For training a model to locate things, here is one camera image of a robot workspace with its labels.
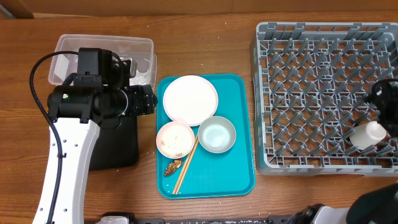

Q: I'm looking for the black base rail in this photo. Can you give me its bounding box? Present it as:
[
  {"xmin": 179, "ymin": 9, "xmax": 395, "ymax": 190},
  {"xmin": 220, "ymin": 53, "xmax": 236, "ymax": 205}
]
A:
[{"xmin": 93, "ymin": 212, "xmax": 296, "ymax": 224}]

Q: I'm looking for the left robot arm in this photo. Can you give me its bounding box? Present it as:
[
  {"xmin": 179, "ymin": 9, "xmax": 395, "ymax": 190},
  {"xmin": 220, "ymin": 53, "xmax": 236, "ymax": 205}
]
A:
[{"xmin": 34, "ymin": 85, "xmax": 157, "ymax": 223}]

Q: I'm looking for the wooden chopstick left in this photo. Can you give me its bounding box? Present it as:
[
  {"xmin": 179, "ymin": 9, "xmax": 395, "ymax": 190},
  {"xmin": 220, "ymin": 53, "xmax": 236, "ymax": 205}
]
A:
[{"xmin": 172, "ymin": 134, "xmax": 199, "ymax": 195}]

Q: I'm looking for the wooden chopstick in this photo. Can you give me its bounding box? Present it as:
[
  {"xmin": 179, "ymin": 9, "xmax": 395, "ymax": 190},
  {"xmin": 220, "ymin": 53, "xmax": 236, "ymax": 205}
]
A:
[
  {"xmin": 172, "ymin": 134, "xmax": 199, "ymax": 195},
  {"xmin": 174, "ymin": 138, "xmax": 200, "ymax": 195}
]

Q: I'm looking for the wooden chopstick right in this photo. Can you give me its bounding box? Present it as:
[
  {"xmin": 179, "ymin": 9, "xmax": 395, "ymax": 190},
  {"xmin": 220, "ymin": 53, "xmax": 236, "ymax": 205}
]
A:
[{"xmin": 174, "ymin": 138, "xmax": 200, "ymax": 195}]

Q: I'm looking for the small white cup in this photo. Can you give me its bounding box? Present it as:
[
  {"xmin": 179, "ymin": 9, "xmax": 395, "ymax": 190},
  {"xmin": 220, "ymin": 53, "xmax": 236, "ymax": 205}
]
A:
[{"xmin": 349, "ymin": 121, "xmax": 387, "ymax": 150}]

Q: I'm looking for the grey-green ceramic bowl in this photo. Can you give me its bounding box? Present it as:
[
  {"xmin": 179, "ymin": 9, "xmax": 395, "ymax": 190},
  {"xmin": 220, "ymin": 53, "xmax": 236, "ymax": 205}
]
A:
[{"xmin": 198, "ymin": 116, "xmax": 236, "ymax": 154}]

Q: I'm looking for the pink bowl with crumbs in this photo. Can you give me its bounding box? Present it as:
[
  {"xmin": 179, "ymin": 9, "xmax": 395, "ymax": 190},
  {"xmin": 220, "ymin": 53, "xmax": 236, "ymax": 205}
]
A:
[{"xmin": 156, "ymin": 121, "xmax": 195, "ymax": 159}]

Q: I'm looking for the grey dish rack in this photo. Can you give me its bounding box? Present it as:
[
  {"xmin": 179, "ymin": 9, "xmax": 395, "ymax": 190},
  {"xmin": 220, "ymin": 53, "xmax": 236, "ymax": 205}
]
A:
[{"xmin": 251, "ymin": 22, "xmax": 397, "ymax": 177}]

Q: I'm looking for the large white plate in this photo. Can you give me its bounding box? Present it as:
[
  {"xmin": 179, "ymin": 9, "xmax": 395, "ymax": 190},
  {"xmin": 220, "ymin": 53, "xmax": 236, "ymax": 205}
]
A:
[{"xmin": 162, "ymin": 75, "xmax": 219, "ymax": 127}]

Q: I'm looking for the clear plastic bin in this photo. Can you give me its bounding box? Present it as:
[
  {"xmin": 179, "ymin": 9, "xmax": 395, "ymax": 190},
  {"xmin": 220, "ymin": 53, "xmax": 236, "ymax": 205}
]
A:
[{"xmin": 48, "ymin": 34, "xmax": 157, "ymax": 89}]

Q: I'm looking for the brown food scrap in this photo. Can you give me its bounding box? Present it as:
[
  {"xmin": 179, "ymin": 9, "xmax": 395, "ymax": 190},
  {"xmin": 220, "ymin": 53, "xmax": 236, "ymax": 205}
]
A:
[{"xmin": 164, "ymin": 158, "xmax": 183, "ymax": 177}]

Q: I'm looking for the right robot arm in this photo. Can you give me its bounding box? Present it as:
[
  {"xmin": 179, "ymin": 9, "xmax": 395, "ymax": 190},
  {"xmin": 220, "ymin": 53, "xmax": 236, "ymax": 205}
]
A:
[{"xmin": 286, "ymin": 78, "xmax": 397, "ymax": 224}]

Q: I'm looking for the white napkin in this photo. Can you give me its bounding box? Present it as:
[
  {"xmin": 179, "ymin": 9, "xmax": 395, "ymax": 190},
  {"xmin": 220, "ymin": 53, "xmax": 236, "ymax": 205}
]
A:
[{"xmin": 129, "ymin": 64, "xmax": 154, "ymax": 86}]

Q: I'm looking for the black tray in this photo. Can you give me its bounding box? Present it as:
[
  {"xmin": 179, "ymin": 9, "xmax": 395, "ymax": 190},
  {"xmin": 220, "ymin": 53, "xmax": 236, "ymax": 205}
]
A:
[{"xmin": 90, "ymin": 116, "xmax": 139, "ymax": 171}]

